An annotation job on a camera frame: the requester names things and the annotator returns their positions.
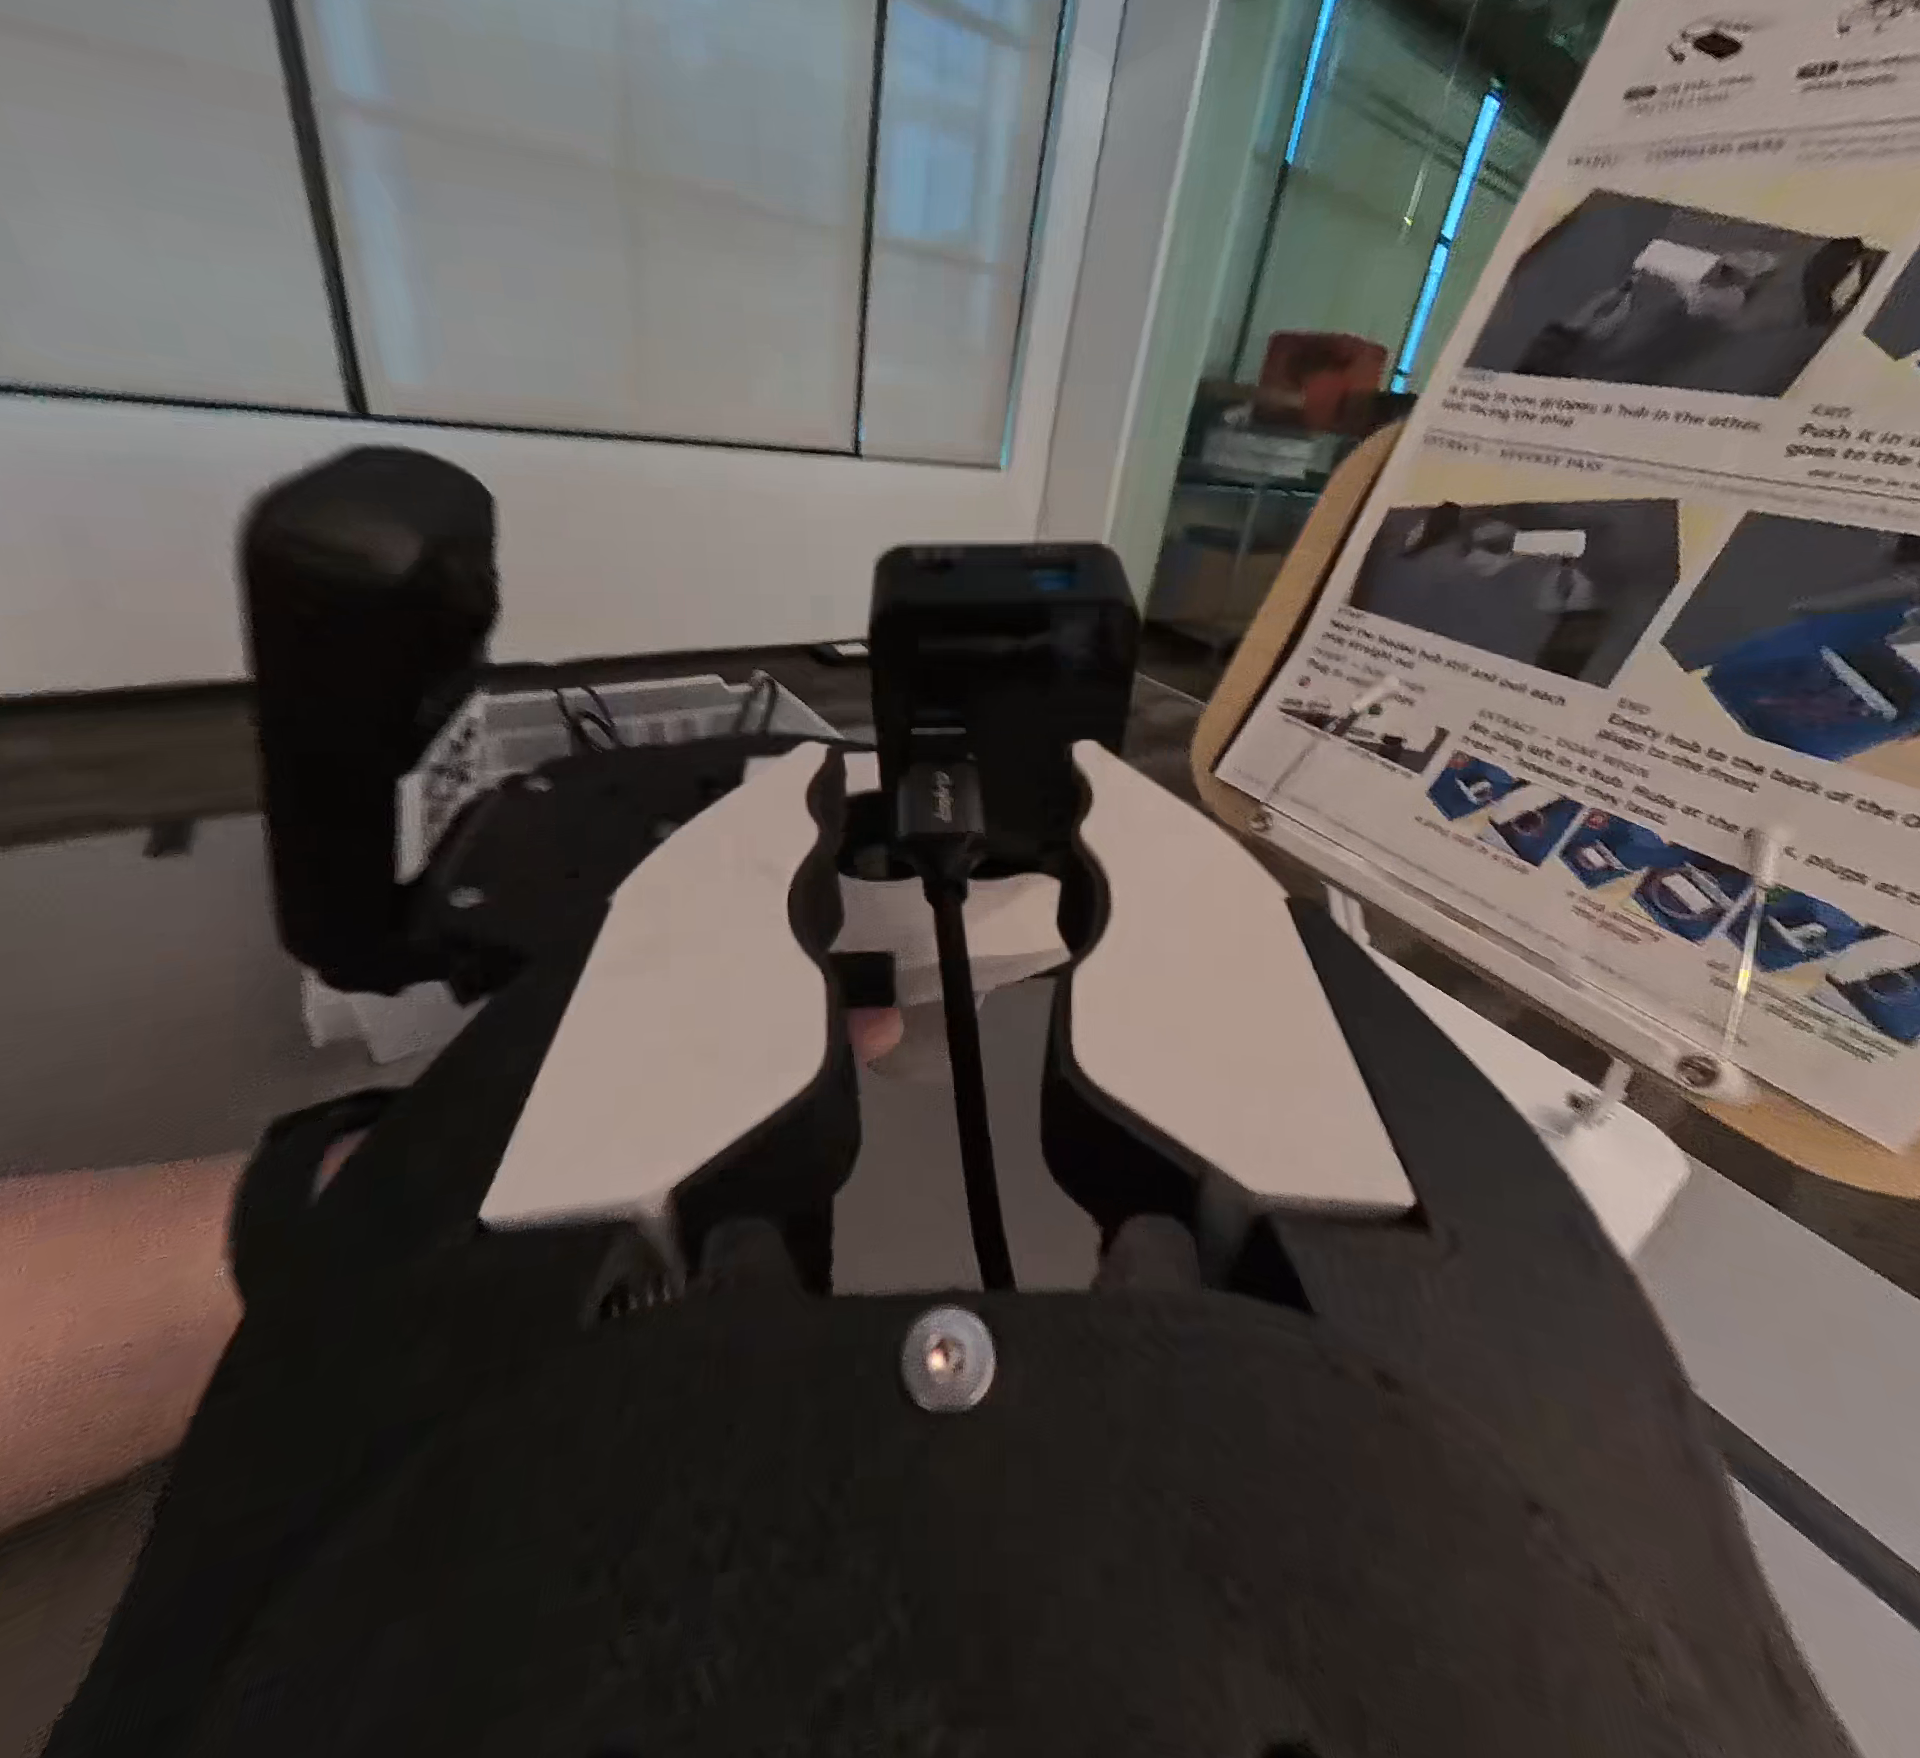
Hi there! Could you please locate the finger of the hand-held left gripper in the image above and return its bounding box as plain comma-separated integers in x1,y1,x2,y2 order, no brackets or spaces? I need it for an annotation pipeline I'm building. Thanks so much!
832,871,1087,1008

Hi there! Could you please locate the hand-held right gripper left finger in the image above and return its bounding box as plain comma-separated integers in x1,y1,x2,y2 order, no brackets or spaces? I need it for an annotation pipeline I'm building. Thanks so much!
477,742,864,1271

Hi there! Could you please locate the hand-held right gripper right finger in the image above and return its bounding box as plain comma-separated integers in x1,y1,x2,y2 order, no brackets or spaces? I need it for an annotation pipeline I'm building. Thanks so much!
1054,737,1423,1267

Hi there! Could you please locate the black braided usb cable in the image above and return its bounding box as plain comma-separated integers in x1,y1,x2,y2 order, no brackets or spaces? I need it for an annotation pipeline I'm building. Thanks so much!
895,722,1026,1292

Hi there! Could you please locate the black usb hub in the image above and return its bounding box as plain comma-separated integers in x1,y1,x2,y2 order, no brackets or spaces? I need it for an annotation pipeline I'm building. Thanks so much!
870,542,1132,886

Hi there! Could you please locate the clear plastic bin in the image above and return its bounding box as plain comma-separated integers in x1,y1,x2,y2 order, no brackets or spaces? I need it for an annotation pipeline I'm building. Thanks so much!
393,669,825,882

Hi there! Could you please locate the person's left forearm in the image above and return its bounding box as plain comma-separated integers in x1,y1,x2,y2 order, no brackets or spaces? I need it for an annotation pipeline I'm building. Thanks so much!
0,1154,254,1541

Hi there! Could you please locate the white stand base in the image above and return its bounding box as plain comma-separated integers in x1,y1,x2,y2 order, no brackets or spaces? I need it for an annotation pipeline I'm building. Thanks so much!
1522,1090,1695,1258

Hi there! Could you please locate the frosted glass window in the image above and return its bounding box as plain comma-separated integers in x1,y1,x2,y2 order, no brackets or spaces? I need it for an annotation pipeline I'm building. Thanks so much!
0,0,1099,469

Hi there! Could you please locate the orange box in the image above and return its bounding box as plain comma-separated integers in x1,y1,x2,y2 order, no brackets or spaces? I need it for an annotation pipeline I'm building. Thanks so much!
1257,331,1391,431

